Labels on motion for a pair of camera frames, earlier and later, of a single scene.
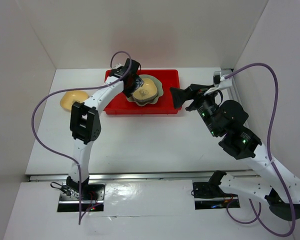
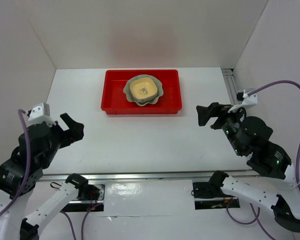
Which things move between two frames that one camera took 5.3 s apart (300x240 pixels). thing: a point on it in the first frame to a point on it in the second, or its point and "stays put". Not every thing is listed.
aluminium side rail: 233,91 stays put
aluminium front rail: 151,177 stays put
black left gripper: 138,81 to 75,131
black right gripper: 195,92 to 214,109
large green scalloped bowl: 149,93 stays put
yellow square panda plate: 68,97 to 143,89
